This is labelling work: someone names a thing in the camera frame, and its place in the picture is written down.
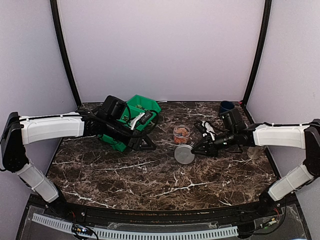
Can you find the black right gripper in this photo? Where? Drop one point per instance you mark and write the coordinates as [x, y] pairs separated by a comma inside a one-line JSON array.
[[210, 147]]

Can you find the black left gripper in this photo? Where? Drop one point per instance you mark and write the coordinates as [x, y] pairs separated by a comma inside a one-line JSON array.
[[134, 142]]

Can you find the white round lid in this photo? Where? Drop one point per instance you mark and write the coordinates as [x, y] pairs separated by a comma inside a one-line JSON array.
[[183, 154]]

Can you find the green three-compartment candy bin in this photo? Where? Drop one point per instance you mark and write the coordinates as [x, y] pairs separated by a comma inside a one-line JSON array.
[[128, 117]]

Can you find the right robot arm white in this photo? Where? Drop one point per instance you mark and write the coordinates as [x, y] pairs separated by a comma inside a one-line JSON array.
[[295, 147]]

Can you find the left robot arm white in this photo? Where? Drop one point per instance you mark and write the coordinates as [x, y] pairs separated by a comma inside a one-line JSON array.
[[23, 131]]

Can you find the yellow-green gummy candies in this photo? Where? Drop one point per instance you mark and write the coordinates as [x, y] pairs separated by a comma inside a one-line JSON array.
[[140, 107]]

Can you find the beige ceramic mug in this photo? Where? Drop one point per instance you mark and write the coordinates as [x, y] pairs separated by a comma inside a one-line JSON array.
[[254, 153]]

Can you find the dark blue mug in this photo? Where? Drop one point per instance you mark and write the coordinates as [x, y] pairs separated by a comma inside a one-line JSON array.
[[225, 106]]

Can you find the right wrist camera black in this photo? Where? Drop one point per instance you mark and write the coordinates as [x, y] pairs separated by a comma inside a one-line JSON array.
[[232, 121]]

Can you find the black front rail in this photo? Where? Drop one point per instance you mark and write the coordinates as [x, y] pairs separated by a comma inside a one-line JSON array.
[[241, 214]]

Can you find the white slotted cable duct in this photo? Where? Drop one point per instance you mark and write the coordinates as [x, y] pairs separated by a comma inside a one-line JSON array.
[[123, 231]]

